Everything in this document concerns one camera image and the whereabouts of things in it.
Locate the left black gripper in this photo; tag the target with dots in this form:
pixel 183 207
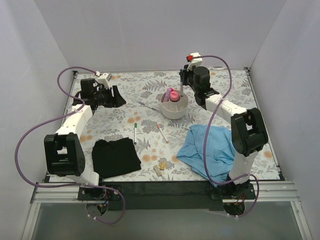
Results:
pixel 111 95

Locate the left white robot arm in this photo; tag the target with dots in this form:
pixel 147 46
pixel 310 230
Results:
pixel 63 150

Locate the floral table mat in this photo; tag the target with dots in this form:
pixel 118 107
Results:
pixel 111 124

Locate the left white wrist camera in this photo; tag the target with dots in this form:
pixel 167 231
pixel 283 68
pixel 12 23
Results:
pixel 104 79

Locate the aluminium front rail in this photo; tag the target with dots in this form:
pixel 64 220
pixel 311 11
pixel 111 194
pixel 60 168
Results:
pixel 269 191

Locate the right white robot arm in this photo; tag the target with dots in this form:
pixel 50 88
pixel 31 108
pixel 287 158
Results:
pixel 248 131

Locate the light blue cloth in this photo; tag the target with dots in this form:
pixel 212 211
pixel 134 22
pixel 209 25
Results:
pixel 219 155

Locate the white round divided organizer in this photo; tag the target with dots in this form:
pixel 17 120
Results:
pixel 174 110

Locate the green capped marker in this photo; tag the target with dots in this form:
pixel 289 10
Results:
pixel 135 133

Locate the beige eraser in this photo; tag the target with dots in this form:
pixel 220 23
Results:
pixel 157 170

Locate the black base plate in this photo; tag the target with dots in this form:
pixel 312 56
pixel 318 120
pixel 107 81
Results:
pixel 171 195

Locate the light pink highlighter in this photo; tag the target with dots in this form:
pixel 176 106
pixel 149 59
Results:
pixel 165 98

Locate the black folded cloth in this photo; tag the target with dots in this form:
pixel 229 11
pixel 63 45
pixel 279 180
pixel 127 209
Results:
pixel 115 158

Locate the purple thin pen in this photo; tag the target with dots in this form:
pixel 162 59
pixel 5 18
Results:
pixel 149 107

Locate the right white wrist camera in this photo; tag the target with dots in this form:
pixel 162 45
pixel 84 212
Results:
pixel 194 60

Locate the pink black highlighter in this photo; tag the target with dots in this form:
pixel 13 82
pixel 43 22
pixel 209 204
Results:
pixel 168 92

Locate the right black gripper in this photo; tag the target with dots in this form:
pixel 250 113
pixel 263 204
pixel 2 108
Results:
pixel 184 76

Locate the blue capped marker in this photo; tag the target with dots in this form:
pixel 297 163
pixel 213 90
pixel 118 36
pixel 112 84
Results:
pixel 181 86

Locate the yellow small clip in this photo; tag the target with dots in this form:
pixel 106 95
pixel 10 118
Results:
pixel 162 166

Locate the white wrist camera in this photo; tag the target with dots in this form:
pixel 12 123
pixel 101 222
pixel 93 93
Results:
pixel 104 79
pixel 194 60

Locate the orange capped marker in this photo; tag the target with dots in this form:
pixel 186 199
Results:
pixel 162 133

